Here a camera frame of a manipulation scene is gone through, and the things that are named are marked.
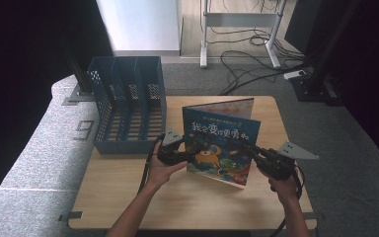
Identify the person's left hand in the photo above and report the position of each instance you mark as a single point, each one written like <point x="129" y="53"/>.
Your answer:
<point x="159" y="173"/>

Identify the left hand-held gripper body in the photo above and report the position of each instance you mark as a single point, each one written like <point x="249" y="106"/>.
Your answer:
<point x="172" y="154"/>

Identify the white metal desk frame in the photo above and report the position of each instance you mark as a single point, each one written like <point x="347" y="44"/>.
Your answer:
<point x="240" y="19"/>

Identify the grey floor plate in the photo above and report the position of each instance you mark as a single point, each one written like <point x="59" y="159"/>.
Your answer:
<point x="75" y="97"/>

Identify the black stand base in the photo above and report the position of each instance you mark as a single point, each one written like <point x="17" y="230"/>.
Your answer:
<point x="316" y="90"/>

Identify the grey table bracket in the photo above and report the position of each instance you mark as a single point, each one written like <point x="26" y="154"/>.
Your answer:
<point x="312" y="216"/>
<point x="70" y="216"/>

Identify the blue plastic file rack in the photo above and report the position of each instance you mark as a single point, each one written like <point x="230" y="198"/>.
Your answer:
<point x="128" y="131"/>

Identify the black curtain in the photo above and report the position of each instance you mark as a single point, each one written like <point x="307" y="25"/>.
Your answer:
<point x="375" y="82"/>
<point x="19" y="82"/>

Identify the white power strip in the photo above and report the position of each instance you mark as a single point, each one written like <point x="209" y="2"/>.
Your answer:
<point x="294" y="74"/>

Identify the black stand pole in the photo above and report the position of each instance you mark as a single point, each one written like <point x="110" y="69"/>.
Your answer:
<point x="332" y="39"/>

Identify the blue cartoon picture book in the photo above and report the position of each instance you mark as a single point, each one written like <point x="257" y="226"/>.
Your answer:
<point x="220" y="131"/>

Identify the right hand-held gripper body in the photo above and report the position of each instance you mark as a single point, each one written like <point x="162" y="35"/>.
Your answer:
<point x="278" y="164"/>

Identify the black profile post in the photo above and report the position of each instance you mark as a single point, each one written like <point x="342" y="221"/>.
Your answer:
<point x="79" y="72"/>

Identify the white panel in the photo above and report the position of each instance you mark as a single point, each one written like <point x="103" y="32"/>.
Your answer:
<point x="141" y="23"/>

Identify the person's right hand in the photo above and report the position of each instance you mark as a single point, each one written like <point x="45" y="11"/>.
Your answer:
<point x="284" y="189"/>

